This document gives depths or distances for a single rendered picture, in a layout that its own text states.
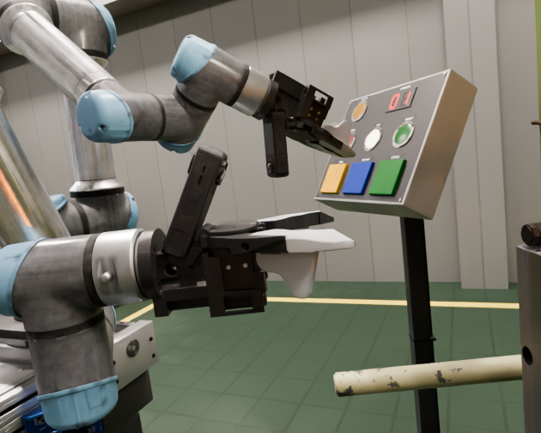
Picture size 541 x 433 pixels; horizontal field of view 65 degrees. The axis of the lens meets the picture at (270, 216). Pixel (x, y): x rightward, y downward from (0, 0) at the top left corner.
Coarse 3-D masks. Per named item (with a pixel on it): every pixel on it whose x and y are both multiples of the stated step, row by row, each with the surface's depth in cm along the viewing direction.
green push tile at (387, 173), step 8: (392, 160) 84; (400, 160) 82; (384, 168) 86; (392, 168) 83; (400, 168) 81; (376, 176) 87; (384, 176) 85; (392, 176) 82; (400, 176) 81; (376, 184) 86; (384, 184) 84; (392, 184) 82; (368, 192) 88; (376, 192) 85; (384, 192) 83; (392, 192) 81
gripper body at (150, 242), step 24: (144, 240) 41; (144, 264) 40; (168, 264) 42; (192, 264) 42; (216, 264) 40; (240, 264) 40; (144, 288) 40; (168, 288) 42; (192, 288) 42; (216, 288) 40; (240, 288) 40; (264, 288) 40; (168, 312) 42; (216, 312) 40; (240, 312) 40
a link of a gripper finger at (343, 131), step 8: (344, 120) 78; (328, 128) 76; (336, 128) 77; (344, 128) 78; (336, 136) 77; (344, 136) 78; (328, 144) 76; (344, 144) 77; (336, 152) 79; (344, 152) 78; (352, 152) 79
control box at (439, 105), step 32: (384, 96) 97; (416, 96) 86; (448, 96) 81; (352, 128) 105; (384, 128) 93; (416, 128) 83; (448, 128) 81; (352, 160) 99; (384, 160) 88; (416, 160) 79; (448, 160) 82; (320, 192) 107; (416, 192) 79
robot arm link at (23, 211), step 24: (0, 96) 52; (0, 120) 50; (0, 144) 49; (0, 168) 49; (24, 168) 51; (0, 192) 49; (24, 192) 51; (0, 216) 50; (24, 216) 50; (48, 216) 52; (0, 240) 51; (24, 240) 50
